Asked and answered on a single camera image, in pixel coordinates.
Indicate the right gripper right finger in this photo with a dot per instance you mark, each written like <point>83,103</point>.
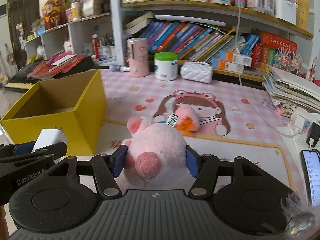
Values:
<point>204,169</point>

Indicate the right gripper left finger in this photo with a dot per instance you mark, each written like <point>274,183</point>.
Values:
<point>106,168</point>

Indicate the white charger block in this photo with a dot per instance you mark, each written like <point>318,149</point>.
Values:
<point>49,137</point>

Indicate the pink plush pig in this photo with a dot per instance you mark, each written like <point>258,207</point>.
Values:
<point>156,158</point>

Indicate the small pink plush toy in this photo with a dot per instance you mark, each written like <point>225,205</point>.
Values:
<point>188,120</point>

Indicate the pink checkered tablecloth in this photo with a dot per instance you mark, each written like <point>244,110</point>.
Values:
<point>235,120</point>

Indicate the yellow cardboard box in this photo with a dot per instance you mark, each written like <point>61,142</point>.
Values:
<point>75,103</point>

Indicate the black electronic keyboard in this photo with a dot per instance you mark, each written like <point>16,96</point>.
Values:
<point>20,83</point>

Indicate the white quilted purse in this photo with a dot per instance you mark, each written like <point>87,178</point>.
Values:
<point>197,71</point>

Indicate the smartphone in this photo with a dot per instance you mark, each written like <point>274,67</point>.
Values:
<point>311,172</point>

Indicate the white power strip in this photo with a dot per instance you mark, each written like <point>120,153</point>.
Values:
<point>302,120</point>

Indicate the red papers pile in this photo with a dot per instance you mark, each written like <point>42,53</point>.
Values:
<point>56,65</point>

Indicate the white jar green lid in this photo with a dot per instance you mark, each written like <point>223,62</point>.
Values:
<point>166,66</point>

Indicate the stack of papers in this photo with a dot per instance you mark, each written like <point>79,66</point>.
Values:
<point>288,92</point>

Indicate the orange white box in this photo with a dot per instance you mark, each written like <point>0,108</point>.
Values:
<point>231,57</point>

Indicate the pink cylindrical humidifier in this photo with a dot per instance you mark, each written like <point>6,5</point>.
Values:
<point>138,59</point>

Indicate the white pen holder cups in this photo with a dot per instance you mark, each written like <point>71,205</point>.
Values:
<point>108,51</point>

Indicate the white cubby shelf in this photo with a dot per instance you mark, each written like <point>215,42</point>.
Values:
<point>73,34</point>

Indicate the red box set books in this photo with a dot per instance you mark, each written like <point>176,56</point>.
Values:
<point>272,50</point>

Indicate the white bookshelf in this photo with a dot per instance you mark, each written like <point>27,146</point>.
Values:
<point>228,14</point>

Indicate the fortune god paper bag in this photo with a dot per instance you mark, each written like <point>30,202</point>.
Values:
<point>54,13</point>

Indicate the dark wooden door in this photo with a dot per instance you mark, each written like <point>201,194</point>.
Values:
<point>21,15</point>

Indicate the white yellow bottle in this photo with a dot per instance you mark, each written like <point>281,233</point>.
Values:
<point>76,10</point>

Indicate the white organizer box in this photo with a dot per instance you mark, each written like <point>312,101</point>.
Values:
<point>285,10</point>

